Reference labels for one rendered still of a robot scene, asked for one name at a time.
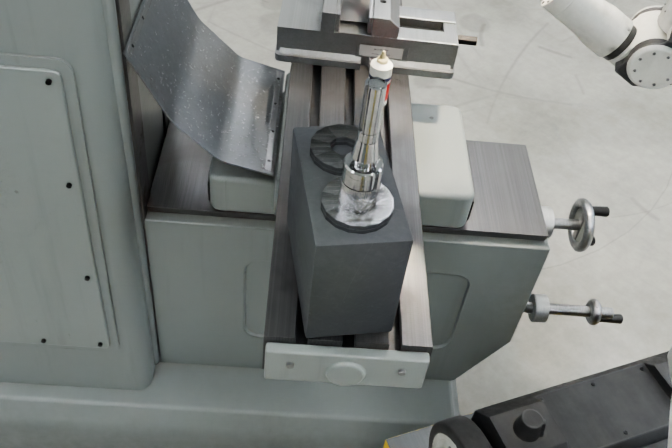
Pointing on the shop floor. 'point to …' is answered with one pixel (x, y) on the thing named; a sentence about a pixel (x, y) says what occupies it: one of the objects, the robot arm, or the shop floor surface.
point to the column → (75, 168)
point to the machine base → (219, 412)
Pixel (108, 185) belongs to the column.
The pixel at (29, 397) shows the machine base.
